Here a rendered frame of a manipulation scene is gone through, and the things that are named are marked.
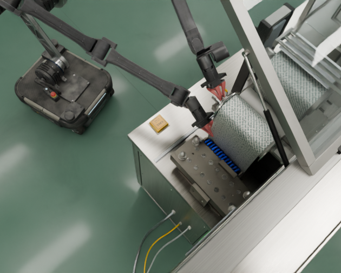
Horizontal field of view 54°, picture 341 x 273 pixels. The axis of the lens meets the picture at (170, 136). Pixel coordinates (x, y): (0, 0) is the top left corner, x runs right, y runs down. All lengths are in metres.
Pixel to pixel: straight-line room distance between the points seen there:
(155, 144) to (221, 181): 0.39
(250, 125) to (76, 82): 1.65
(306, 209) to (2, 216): 2.11
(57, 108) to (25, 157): 0.46
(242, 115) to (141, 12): 2.23
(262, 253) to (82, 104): 1.86
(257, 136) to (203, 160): 0.32
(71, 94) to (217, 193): 1.50
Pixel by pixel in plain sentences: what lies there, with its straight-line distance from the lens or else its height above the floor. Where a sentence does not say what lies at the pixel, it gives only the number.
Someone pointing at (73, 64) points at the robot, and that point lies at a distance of 2.79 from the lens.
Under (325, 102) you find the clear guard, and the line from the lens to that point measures 0.95.
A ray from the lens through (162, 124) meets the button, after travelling 1.71.
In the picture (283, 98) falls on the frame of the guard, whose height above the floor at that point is 1.79.
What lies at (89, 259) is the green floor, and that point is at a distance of 2.51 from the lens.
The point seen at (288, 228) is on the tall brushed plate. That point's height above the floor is 1.44.
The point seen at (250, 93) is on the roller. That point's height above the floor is 1.23.
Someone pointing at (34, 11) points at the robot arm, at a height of 1.43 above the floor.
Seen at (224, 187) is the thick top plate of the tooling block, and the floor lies 1.03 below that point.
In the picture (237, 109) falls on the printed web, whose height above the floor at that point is 1.31.
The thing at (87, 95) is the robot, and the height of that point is 0.24.
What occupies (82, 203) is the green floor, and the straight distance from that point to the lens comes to 2.57.
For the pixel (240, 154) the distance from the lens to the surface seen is 1.46.
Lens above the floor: 2.47
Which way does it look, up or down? 67 degrees down
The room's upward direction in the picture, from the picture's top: 7 degrees clockwise
